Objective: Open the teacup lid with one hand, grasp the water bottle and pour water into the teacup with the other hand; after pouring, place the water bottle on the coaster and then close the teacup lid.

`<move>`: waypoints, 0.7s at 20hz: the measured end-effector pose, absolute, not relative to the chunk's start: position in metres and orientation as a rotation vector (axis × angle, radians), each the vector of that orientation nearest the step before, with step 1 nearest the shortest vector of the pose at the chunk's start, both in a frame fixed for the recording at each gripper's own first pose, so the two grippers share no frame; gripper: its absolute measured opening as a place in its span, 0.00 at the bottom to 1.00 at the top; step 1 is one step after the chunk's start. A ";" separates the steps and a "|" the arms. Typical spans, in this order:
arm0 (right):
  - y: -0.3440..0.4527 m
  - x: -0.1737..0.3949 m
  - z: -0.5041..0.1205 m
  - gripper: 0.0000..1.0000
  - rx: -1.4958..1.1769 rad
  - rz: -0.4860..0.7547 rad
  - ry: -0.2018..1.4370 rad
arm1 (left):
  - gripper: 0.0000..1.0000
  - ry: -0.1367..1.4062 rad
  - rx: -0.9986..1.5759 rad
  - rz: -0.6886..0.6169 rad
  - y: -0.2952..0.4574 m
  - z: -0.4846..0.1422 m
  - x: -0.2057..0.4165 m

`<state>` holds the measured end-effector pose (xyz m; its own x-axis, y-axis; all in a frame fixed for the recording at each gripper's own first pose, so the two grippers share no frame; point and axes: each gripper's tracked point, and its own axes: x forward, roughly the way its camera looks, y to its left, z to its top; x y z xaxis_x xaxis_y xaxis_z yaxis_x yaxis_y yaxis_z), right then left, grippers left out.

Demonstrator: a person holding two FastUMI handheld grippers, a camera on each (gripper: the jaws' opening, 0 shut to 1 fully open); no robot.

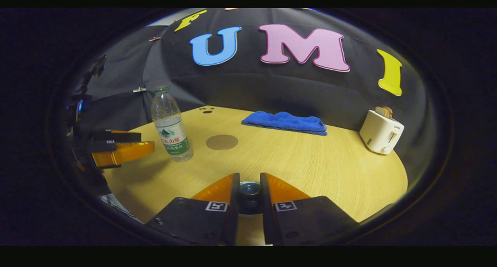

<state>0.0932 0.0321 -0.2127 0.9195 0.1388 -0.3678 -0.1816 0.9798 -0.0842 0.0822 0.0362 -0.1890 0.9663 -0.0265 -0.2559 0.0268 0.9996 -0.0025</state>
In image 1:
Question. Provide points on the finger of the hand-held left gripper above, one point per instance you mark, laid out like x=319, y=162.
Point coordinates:
x=124, y=152
x=116, y=136

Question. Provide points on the clear plastic water bottle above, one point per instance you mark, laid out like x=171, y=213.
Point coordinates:
x=172, y=131

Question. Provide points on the white toaster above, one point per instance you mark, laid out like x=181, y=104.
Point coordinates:
x=378, y=133

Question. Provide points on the blue towel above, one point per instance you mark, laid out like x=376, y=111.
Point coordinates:
x=285, y=122

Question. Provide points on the round brown coaster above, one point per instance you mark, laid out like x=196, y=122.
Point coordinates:
x=221, y=142

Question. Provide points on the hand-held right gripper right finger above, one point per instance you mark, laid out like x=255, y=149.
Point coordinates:
x=266, y=208

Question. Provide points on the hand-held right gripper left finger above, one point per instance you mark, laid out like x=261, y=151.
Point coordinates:
x=235, y=205

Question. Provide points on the brown toast slice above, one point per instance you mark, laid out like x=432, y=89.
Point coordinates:
x=384, y=111

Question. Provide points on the copper cloth clip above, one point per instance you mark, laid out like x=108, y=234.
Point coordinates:
x=154, y=38

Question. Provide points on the silver cloth clip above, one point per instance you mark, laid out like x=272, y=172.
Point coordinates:
x=139, y=90

